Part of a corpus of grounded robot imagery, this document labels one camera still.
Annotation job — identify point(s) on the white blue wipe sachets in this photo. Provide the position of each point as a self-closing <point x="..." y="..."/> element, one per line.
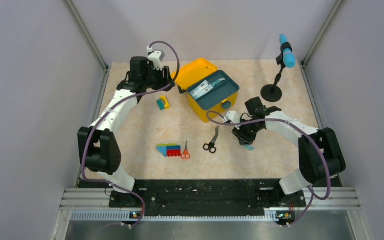
<point x="202" y="89"/>

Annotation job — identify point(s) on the yellow teal tape roll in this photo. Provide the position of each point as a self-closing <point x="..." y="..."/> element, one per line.
<point x="163" y="103"/>

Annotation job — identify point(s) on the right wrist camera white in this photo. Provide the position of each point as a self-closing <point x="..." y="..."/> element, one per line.
<point x="232" y="117"/>

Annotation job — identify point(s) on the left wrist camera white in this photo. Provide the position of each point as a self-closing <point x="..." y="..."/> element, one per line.
<point x="156" y="57"/>

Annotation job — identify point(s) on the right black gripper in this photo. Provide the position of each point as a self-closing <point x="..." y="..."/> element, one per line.
<point x="244" y="138"/>

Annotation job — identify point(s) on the black handled scissors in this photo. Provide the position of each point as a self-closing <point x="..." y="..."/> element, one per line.
<point x="210" y="147"/>

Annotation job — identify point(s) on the light blue plaster strip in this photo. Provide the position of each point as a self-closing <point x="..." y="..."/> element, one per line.
<point x="220" y="80"/>

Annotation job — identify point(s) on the yellow plastic medicine box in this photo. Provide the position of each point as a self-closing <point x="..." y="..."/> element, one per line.
<point x="190" y="74"/>

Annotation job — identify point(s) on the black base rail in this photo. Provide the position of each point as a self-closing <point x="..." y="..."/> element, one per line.
<point x="207" y="197"/>

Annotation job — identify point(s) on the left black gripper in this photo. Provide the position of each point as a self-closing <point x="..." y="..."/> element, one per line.
<point x="167" y="77"/>

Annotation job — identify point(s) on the colourful stacked card pack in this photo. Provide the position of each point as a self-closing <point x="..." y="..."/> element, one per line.
<point x="169" y="150"/>

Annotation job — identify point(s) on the orange handled scissors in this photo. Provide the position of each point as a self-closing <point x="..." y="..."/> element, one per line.
<point x="185" y="154"/>

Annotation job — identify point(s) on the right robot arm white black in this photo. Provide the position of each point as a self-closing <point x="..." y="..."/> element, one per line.
<point x="319" y="153"/>

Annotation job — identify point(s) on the blue microphone on stand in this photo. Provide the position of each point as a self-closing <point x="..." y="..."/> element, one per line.
<point x="286" y="59"/>

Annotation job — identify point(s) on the teal divided tray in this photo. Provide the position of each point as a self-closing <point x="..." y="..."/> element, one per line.
<point x="219" y="94"/>

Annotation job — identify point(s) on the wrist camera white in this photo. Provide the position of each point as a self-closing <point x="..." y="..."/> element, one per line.
<point x="232" y="117"/>
<point x="156" y="57"/>

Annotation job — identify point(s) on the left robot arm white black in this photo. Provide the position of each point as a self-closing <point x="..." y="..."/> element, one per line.
<point x="98" y="148"/>

